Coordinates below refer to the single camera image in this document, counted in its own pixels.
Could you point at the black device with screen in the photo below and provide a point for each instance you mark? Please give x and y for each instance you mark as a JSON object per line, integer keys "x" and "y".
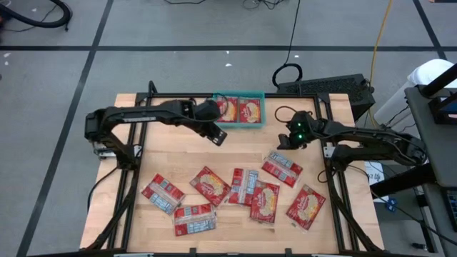
{"x": 441, "y": 107}

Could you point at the black support beam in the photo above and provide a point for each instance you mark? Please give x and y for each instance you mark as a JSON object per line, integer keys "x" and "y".
{"x": 403, "y": 180}

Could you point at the black diagonal bar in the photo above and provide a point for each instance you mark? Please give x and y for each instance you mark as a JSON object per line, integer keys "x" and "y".
{"x": 439, "y": 81}

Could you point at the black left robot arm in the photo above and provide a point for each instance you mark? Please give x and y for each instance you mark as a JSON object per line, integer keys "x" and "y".
{"x": 143, "y": 114}

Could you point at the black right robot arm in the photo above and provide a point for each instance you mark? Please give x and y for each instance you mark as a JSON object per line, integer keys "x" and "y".
{"x": 357, "y": 137}

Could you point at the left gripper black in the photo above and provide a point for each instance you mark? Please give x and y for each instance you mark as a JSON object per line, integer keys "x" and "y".
{"x": 216, "y": 136}

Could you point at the white cylindrical bin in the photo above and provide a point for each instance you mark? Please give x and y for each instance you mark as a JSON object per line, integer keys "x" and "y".
{"x": 428, "y": 73}

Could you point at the white paper sheet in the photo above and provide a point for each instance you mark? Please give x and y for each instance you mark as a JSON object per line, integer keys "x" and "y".
{"x": 375, "y": 178}

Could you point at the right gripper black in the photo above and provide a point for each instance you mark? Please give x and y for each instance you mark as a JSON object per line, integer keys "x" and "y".
{"x": 285, "y": 141}

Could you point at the grey side table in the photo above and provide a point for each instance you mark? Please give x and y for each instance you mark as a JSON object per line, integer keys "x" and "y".
{"x": 441, "y": 153}

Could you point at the small blue connector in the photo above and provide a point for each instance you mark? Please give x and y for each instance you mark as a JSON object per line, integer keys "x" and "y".
{"x": 392, "y": 204}

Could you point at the dark keyboard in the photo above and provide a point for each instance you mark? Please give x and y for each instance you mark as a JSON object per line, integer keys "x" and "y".
{"x": 452, "y": 210}

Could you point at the red microwave popcorn bag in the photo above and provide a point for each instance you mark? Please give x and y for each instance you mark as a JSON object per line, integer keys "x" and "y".
{"x": 194, "y": 219}
{"x": 250, "y": 110}
{"x": 163, "y": 193}
{"x": 306, "y": 207}
{"x": 282, "y": 168}
{"x": 264, "y": 202}
{"x": 242, "y": 185}
{"x": 210, "y": 185}
{"x": 228, "y": 110}

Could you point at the teal translucent plastic basket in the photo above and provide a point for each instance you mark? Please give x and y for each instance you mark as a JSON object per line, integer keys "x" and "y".
{"x": 237, "y": 125}

